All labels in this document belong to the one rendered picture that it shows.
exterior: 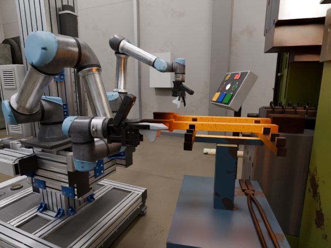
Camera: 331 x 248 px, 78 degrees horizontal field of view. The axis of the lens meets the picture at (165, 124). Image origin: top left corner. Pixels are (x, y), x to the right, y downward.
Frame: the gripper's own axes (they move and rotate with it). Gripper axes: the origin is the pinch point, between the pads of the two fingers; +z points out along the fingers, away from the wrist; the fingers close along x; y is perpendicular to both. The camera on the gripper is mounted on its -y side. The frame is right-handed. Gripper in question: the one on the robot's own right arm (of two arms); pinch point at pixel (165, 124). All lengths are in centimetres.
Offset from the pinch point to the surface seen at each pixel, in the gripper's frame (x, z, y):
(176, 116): -10.2, 2.1, -1.0
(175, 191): -134, -14, 98
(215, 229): 12.7, 16.2, 26.4
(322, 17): -32, 56, -38
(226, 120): -10.5, 20.1, 0.0
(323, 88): -19, 53, -11
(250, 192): -7.3, 29.3, 25.2
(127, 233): -65, -41, 98
